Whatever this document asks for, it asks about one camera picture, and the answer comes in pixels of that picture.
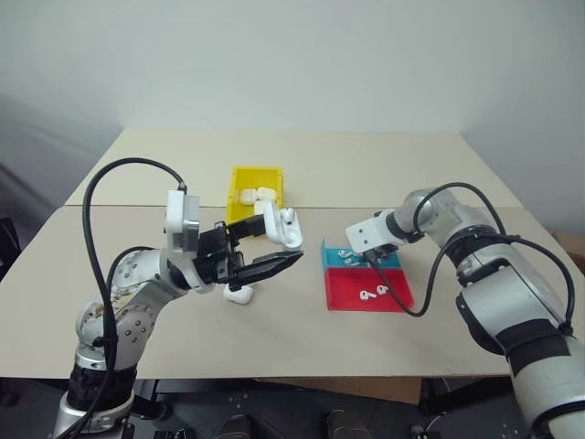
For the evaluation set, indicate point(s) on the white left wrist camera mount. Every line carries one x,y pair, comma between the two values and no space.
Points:
176,211

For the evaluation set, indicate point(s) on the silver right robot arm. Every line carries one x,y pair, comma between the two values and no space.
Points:
503,283

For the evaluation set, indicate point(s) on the black table frame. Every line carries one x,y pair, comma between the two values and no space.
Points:
466,393

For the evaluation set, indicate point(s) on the closed white earbud case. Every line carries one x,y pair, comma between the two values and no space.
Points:
249,196
238,295

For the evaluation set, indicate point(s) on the white earbud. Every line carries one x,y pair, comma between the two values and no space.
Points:
364,296
351,261
381,289
342,252

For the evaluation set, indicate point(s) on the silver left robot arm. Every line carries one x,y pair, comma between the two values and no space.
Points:
137,320

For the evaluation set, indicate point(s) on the white earbud case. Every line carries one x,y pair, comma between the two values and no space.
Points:
249,196
238,295
292,233

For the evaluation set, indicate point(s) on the blue plastic tray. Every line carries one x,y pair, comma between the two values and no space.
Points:
331,258

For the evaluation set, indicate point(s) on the red plastic tray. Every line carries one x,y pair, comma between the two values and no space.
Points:
347,283

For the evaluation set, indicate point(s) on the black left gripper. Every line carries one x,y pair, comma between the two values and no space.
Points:
212,258

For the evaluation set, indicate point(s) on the yellow plastic bin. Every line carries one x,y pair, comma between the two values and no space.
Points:
237,215

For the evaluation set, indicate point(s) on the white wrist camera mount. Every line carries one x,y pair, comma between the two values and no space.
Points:
365,231
176,211

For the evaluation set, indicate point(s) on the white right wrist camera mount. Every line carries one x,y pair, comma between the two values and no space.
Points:
365,231

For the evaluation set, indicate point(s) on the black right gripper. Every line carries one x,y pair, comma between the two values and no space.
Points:
386,251

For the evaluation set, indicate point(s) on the dark rounded shape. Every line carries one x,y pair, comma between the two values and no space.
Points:
247,423

